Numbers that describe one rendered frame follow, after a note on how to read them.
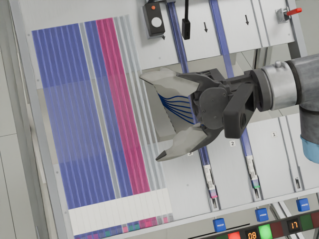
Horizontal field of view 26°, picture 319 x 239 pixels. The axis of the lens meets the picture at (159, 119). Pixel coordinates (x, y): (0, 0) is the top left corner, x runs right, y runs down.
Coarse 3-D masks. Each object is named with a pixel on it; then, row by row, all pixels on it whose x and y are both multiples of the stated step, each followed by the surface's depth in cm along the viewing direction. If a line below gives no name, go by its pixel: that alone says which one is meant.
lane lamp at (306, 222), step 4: (300, 216) 171; (304, 216) 172; (308, 216) 172; (300, 220) 171; (304, 220) 171; (308, 220) 172; (304, 224) 171; (308, 224) 172; (312, 224) 172; (304, 228) 171; (308, 228) 171; (312, 228) 172
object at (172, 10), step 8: (168, 8) 170; (176, 16) 169; (176, 24) 169; (176, 32) 168; (176, 40) 168; (184, 56) 168; (184, 64) 168; (184, 72) 168; (192, 112) 167; (200, 152) 167; (208, 160) 166
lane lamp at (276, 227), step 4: (272, 224) 170; (276, 224) 170; (280, 224) 170; (272, 228) 170; (276, 228) 170; (280, 228) 170; (272, 232) 170; (276, 232) 170; (280, 232) 170; (272, 236) 169; (276, 236) 170; (280, 236) 170
